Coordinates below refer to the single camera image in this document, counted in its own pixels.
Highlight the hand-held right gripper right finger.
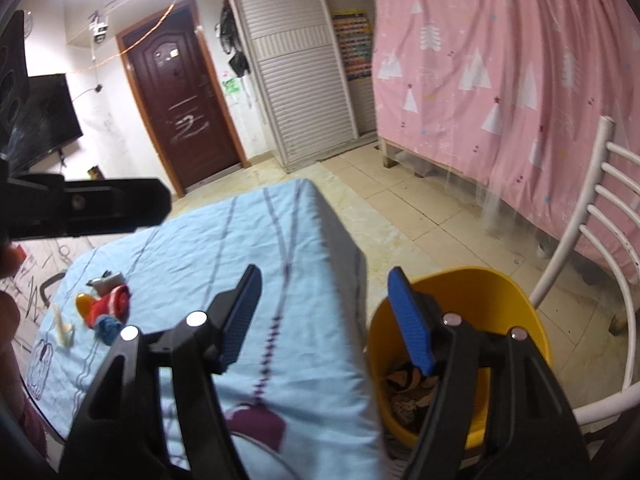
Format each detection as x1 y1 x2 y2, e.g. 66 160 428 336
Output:
387 266 591 480

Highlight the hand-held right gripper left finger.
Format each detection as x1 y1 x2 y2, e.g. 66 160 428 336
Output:
62 263 264 480

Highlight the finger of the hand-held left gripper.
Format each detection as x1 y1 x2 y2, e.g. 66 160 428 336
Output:
0 175 172 242

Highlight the brown wrapper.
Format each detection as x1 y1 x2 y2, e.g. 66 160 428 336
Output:
385 365 441 426

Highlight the yellow plastic bucket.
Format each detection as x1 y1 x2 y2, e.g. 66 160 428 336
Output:
368 266 553 453

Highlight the person's left forearm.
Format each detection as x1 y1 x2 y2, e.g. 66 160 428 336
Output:
0 287 31 411

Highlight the person's left hand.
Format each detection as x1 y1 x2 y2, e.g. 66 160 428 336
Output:
0 245 25 279

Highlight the blue printed tablecloth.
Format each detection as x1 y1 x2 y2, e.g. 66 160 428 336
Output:
25 178 386 480

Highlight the grey small toy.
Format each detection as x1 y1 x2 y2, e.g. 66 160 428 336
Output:
87 271 125 293

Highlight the red sock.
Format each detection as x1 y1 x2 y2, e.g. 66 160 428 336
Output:
86 285 132 331

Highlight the blue sock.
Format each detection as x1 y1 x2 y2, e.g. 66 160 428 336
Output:
95 315 121 346

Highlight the cream round plastic brush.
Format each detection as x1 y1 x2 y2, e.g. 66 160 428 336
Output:
50 305 75 348

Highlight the dark brown door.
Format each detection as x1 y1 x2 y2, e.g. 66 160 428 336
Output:
116 4 249 198

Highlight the white louvered wardrobe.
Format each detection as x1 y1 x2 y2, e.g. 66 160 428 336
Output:
224 0 378 173

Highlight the white metal chair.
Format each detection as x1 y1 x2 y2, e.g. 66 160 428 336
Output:
527 116 640 426

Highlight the pink tree print curtain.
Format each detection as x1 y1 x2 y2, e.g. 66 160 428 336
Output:
371 0 640 286

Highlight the colourful grid chart poster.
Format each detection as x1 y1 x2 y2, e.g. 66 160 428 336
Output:
331 8 373 81

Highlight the black wall television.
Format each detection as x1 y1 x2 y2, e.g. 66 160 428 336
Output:
10 74 83 173

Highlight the white wall camera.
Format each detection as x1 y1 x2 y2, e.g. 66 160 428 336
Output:
89 10 110 43

